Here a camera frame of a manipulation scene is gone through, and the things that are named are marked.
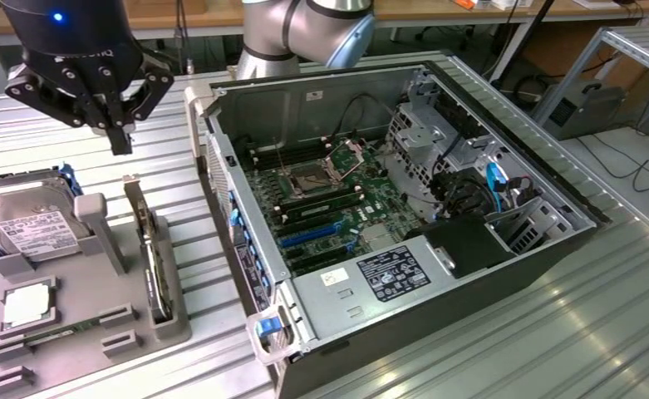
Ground black pole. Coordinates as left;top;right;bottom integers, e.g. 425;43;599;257
493;0;559;86

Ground grey box with black handle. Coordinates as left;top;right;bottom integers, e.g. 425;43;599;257
535;81;628;141

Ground green RAM stick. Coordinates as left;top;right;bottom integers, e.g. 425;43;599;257
23;318;104;346

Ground blue disk carrier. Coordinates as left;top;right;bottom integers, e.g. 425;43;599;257
0;163;86;197

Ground blue expansion slot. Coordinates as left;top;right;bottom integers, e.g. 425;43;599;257
280;224;344;249

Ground silver power supply with label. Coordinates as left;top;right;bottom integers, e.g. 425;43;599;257
290;244;456;340

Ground CPU socket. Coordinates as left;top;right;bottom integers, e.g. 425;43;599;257
284;165;332;197

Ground black looped wire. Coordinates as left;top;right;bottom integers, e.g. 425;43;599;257
338;94;404;139

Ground grey hanging cable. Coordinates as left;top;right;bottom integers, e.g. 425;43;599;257
173;0;196;76

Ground CPU with silver lid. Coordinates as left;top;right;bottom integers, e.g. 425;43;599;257
0;286;54;326

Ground thin locking lever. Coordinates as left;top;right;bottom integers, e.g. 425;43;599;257
273;135;290;176

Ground silver hard disk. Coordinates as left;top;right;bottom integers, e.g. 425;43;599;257
0;168;90;263

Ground small metal disk bay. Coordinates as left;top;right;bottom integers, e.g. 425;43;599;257
484;197;576;255

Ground black wires on side table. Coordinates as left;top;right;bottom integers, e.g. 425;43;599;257
576;136;649;193

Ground grey parts rack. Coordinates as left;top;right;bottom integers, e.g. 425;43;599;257
0;193;193;398

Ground metal disk bay cage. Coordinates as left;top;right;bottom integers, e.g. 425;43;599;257
384;101;504;200

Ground metal socket cover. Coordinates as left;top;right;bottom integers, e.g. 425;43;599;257
324;138;368;174

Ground blue wire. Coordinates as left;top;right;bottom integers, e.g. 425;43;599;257
484;161;512;215

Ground black RAM stick in slot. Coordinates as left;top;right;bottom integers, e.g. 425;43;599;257
278;191;360;220

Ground aluminium frame table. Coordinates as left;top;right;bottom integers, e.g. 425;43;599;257
532;25;649;138

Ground green motherboard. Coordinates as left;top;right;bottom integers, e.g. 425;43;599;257
240;132;431;278

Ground open black PC case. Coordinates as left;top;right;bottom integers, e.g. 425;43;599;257
184;60;613;399

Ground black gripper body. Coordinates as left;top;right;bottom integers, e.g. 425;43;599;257
0;0;144;99

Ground silver chipset heatsink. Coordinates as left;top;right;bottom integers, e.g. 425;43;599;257
360;226;401;247

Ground black wire bundle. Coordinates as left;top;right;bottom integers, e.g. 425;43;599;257
431;172;496;218

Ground coiled black cable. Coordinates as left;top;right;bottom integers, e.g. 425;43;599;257
515;74;552;106

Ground black plastic shroud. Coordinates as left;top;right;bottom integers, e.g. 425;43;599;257
405;214;519;279

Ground graphics card with metal bracket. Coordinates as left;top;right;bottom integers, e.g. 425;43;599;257
122;174;180;326

